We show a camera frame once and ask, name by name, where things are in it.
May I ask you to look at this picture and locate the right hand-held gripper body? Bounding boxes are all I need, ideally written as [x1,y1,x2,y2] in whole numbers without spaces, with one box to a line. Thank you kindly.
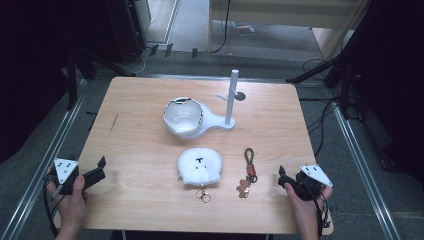
[292,164,334,202]

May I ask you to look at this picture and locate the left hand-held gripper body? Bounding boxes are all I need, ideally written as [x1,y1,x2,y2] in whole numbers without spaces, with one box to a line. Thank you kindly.
[46,157,88,196]

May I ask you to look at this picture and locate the person's left hand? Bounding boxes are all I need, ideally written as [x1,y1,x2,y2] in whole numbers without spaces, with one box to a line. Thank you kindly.
[45,167,90,234]

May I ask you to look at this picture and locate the person's right hand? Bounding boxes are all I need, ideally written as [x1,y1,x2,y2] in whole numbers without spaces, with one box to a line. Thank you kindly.
[283,182,334,238]

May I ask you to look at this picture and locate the white fluffy pouch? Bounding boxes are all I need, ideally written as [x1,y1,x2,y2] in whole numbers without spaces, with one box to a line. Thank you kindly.
[176,147,224,187]

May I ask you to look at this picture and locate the gold key rings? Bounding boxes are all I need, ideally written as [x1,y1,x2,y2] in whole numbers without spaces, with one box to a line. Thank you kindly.
[195,188,213,204]

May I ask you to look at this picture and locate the black metal stand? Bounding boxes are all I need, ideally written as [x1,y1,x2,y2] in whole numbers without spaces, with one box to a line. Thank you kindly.
[65,46,137,112]
[285,0,378,119]

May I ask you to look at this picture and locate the white bowl stand with pole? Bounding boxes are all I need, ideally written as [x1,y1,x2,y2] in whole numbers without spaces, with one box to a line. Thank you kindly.
[162,69,247,140]

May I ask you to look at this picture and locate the dark curtain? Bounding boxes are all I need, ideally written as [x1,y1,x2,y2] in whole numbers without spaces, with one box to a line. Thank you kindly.
[0,0,113,164]
[346,0,424,183]

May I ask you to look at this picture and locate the black cabinet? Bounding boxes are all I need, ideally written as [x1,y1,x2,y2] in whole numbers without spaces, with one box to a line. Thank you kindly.
[105,0,148,65]

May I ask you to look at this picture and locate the booklet on floor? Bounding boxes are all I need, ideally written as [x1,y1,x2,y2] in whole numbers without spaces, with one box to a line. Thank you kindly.
[232,21,257,37]

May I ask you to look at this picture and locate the light wooden furniture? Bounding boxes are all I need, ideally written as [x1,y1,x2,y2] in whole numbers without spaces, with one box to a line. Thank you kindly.
[207,0,372,62]

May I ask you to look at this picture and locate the metal floor rail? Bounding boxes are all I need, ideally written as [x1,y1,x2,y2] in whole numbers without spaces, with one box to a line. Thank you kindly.
[0,78,88,240]
[328,88,403,240]

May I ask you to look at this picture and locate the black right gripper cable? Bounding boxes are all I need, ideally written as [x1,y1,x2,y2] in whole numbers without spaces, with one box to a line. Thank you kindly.
[311,188,332,240]

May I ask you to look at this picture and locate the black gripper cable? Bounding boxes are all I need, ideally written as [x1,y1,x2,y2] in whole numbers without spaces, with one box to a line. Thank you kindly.
[311,188,332,240]
[42,175,60,238]

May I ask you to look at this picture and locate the green cord gingerbread keychain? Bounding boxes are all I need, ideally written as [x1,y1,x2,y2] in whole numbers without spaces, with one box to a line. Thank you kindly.
[235,147,259,199]

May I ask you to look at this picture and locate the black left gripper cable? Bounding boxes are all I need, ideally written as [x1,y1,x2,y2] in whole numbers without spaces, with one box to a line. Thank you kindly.
[42,175,60,238]

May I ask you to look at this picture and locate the black floor cables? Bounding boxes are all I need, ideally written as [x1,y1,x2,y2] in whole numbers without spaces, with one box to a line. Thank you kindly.
[299,58,363,159]

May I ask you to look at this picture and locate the black hanging cable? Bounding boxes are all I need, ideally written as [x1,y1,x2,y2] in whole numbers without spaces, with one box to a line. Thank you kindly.
[209,0,232,55]

